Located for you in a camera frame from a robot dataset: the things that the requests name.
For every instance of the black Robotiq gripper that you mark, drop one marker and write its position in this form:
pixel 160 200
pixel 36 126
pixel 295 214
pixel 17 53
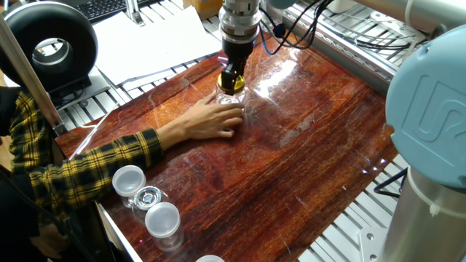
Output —
pixel 238 52

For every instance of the gold metal jar lid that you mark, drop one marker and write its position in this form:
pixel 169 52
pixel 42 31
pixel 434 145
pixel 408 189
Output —
pixel 241 84

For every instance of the small clear glass jar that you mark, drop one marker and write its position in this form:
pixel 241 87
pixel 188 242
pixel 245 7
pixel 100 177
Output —
pixel 229 99

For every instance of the forearm yellow black plaid sleeve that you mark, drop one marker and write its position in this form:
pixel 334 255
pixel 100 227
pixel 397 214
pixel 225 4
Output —
pixel 109 160

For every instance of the silver UR5 robot arm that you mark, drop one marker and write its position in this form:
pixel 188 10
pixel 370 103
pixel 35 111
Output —
pixel 429 109

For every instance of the empty clear lidless jar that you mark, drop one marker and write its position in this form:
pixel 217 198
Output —
pixel 223 60

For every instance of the clear jar white plastic lid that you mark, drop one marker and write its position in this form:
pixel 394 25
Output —
pixel 129 180
pixel 162 219

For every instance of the clear jar silver metal lid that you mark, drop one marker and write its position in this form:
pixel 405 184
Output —
pixel 147 198

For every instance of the large clear jar white lid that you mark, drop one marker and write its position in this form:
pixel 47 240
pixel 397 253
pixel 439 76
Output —
pixel 210 259

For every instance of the bare human hand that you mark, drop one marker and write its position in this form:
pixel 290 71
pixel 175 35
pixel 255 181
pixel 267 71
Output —
pixel 207 120

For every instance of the person left hand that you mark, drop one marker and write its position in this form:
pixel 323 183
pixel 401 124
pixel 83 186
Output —
pixel 49 241

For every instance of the brown cardboard box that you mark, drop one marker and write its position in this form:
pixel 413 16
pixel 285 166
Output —
pixel 204 7

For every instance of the white paper sheet stack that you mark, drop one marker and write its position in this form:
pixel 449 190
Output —
pixel 145 47

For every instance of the glossy wood grain mat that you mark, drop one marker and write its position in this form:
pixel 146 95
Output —
pixel 291 163

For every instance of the black computer keyboard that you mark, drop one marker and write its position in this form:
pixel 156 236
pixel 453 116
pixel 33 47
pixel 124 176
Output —
pixel 102 8

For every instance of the silver metal mounting plate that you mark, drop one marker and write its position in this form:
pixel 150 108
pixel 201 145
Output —
pixel 389 22

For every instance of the metal bracket stand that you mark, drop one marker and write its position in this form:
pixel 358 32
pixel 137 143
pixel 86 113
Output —
pixel 134 14

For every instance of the grey aluminium rail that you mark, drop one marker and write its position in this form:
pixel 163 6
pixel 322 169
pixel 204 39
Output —
pixel 346 62

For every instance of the aluminium frame post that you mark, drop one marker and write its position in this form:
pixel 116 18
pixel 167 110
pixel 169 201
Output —
pixel 29 76

